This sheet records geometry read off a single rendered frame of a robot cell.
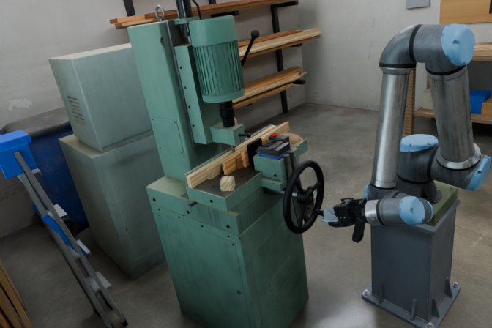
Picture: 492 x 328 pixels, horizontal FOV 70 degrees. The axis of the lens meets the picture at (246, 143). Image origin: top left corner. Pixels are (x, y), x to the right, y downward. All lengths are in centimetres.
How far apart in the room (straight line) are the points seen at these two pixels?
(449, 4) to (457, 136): 304
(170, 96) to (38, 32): 212
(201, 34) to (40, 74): 232
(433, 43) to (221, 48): 69
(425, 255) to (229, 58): 120
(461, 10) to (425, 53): 315
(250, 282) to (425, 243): 78
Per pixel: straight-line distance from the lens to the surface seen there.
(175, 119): 155
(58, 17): 355
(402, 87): 129
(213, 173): 144
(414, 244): 179
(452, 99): 132
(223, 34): 134
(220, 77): 135
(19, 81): 346
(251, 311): 167
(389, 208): 126
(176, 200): 160
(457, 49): 119
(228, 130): 145
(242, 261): 149
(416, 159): 165
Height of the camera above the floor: 153
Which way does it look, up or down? 21 degrees down
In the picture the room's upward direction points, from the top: 9 degrees counter-clockwise
